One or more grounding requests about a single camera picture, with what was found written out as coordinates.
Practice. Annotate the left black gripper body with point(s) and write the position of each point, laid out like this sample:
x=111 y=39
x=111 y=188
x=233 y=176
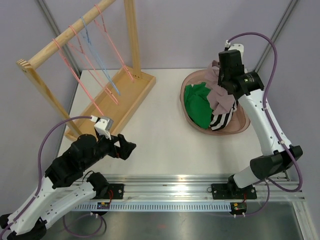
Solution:
x=105 y=146

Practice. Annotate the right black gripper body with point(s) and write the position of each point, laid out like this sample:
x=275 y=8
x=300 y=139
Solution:
x=221 y=79

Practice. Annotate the mauve tank top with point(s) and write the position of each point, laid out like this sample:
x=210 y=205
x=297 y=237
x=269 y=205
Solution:
x=219 y=100

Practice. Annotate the green tank top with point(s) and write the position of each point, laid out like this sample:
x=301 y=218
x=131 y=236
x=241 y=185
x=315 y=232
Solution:
x=197 y=105

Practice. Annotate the black white striped tank top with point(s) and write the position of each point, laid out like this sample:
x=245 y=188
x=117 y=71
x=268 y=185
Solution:
x=219 y=122

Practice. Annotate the pink wire hanger front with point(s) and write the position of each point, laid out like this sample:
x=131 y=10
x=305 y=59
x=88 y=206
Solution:
x=66 y=62

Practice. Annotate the pink wire hanger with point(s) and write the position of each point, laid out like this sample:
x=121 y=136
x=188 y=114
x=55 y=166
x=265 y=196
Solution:
x=66 y=62
x=82 y=56
x=103 y=29

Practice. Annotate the light blue wire hanger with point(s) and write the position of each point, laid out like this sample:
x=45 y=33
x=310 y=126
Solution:
x=96 y=55

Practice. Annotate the pink wire hanger back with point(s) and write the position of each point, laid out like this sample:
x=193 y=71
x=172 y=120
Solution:
x=103 y=29

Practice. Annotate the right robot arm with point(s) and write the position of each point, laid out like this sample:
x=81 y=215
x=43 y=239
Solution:
x=278 y=153

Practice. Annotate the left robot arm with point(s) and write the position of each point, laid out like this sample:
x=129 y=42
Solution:
x=32 y=220

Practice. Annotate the pink translucent plastic basin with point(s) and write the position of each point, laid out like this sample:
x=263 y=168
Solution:
x=238 y=123

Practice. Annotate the wooden clothes rack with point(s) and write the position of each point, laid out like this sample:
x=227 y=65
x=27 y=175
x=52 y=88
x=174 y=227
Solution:
x=135 y=83

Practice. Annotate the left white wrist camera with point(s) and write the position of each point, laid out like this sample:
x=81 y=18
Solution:
x=102 y=126

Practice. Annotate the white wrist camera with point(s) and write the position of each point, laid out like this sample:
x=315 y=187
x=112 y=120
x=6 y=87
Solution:
x=102 y=126
x=234 y=46

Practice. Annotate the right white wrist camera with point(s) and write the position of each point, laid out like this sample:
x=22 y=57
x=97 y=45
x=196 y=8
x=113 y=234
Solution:
x=234 y=46

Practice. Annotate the aluminium mounting rail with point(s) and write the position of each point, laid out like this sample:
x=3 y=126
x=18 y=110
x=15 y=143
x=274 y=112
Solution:
x=172 y=193

